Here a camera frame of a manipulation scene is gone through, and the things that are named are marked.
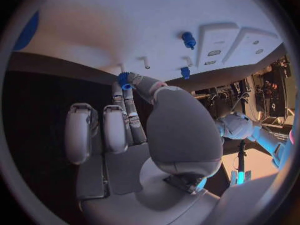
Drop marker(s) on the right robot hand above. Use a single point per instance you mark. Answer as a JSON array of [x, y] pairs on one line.
[[182, 131]]

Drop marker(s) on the blue gear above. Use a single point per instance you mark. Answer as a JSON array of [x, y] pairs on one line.
[[123, 78]]

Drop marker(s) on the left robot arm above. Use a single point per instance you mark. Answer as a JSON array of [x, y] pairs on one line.
[[236, 127]]

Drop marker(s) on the white task board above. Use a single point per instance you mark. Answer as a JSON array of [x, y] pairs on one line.
[[117, 22]]

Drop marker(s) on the blue block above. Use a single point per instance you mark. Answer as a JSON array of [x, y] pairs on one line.
[[185, 72]]

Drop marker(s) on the black lamp stand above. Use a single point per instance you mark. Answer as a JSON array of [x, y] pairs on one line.
[[242, 153]]

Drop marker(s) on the glowing light bar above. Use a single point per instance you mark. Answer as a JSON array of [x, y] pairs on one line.
[[239, 177]]

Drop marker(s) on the blue plug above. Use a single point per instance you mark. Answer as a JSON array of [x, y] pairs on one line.
[[188, 39]]

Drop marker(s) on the workshop equipment rack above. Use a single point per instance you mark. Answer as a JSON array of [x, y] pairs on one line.
[[269, 93]]

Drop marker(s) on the blue disc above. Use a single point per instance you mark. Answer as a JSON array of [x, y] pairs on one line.
[[28, 33]]

